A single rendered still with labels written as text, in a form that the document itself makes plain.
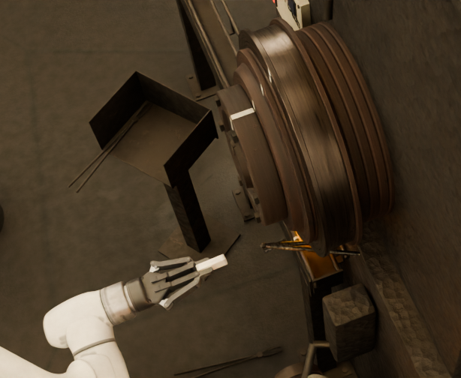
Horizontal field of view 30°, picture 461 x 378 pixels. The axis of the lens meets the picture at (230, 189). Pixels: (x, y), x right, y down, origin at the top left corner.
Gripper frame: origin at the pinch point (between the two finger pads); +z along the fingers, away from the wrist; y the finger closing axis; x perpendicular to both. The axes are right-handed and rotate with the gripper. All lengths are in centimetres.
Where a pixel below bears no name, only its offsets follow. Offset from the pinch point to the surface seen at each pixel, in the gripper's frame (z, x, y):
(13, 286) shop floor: -71, -69, -56
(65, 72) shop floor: -33, -72, -139
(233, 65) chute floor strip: 24, -15, -64
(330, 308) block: 21.0, 3.9, 22.5
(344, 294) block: 25.1, 3.6, 20.6
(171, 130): 1, -15, -51
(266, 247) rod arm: 13.4, 14.7, 8.6
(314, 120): 29, 55, 10
